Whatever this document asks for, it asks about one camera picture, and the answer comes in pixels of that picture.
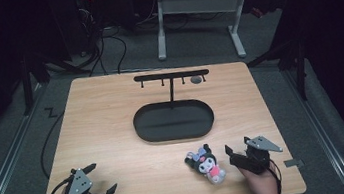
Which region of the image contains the black tripod stand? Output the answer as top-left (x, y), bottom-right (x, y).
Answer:
top-left (243, 34), bottom-right (314, 109)

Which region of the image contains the black floor cable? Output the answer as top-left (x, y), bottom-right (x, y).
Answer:
top-left (34, 110), bottom-right (74, 181)

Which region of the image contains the black hook rack with tray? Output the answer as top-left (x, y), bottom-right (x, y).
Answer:
top-left (126, 66), bottom-right (218, 147)

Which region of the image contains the bundle of black cables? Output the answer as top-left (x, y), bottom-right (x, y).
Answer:
top-left (77, 0), bottom-right (131, 79)

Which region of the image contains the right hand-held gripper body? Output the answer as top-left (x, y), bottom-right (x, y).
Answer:
top-left (227, 132), bottom-right (287, 179)

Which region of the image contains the grey tape piece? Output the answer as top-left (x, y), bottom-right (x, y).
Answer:
top-left (283, 157), bottom-right (305, 169)

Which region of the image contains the white frame desk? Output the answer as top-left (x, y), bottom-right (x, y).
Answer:
top-left (150, 0), bottom-right (299, 70)

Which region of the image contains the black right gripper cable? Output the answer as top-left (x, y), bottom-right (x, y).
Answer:
top-left (266, 158), bottom-right (286, 194)

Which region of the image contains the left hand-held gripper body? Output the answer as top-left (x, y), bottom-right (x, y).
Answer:
top-left (60, 163), bottom-right (109, 194)

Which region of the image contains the person's right hand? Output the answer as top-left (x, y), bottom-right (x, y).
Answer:
top-left (237, 160), bottom-right (282, 194)

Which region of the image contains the black and pink plush toy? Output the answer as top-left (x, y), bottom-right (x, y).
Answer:
top-left (182, 141), bottom-right (229, 190)

